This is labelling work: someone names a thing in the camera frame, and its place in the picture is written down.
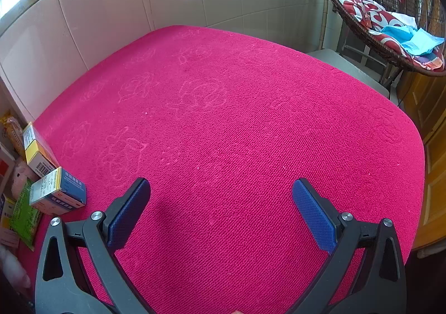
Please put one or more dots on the yellow snack packet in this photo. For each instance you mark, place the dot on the yellow snack packet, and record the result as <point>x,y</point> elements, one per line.
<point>12,133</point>

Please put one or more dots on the wooden cabinet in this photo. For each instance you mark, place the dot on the wooden cabinet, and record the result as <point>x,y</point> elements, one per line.
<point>435,119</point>

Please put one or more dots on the blue cloth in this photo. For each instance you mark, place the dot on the blue cloth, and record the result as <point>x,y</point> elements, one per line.
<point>411,39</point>

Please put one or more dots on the large red white cushion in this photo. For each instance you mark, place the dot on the large red white cushion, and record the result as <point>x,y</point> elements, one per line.
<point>359,9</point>

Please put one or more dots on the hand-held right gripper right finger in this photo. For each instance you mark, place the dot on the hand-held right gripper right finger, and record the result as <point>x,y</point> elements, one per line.
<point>313,216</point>

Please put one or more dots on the wicker hanging chair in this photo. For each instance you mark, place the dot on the wicker hanging chair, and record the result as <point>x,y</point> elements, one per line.
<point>336,4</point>

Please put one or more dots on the blue white medicine box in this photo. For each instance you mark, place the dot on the blue white medicine box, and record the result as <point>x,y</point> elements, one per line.
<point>57,192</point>

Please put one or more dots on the pink plush toy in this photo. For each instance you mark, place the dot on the pink plush toy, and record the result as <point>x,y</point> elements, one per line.
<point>19,176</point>

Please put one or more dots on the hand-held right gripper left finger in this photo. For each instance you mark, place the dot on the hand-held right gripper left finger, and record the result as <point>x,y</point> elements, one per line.
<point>127,216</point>

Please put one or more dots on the green snack packet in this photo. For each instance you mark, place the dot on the green snack packet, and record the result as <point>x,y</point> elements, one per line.
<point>22,216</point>

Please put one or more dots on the yellow white medicine box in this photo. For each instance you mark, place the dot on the yellow white medicine box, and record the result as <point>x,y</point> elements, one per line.
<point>41,160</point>

